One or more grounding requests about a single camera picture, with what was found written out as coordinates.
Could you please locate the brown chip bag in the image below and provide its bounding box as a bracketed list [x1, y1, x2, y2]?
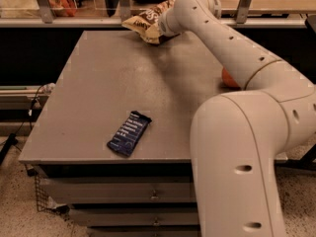
[122, 0, 175, 45]

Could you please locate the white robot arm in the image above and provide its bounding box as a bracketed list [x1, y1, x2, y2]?
[158, 0, 316, 237]

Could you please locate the orange plastic bag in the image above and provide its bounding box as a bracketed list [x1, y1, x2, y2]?
[48, 0, 76, 17]

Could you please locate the dark blue snack bar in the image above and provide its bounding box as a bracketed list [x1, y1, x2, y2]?
[107, 111, 152, 157]

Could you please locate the red apple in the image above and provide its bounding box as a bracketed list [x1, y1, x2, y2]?
[221, 68, 239, 88]

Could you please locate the grey drawer cabinet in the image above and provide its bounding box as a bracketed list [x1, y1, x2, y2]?
[18, 30, 288, 237]

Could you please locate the top grey drawer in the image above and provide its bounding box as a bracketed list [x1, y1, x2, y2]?
[39, 177, 196, 204]

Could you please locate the grey drawer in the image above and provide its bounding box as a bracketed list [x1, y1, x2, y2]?
[70, 207, 198, 227]
[87, 226, 201, 237]
[39, 177, 196, 204]

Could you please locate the middle grey drawer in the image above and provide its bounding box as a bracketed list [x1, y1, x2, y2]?
[70, 207, 198, 227]

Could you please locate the bottom grey drawer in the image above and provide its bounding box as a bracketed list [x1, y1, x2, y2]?
[87, 226, 201, 237]

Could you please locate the black wire basket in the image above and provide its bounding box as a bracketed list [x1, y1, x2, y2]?
[35, 175, 60, 214]

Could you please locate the black cable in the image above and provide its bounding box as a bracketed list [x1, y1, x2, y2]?
[0, 85, 45, 166]

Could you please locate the metal shelf rail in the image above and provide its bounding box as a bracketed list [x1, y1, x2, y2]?
[0, 17, 306, 29]

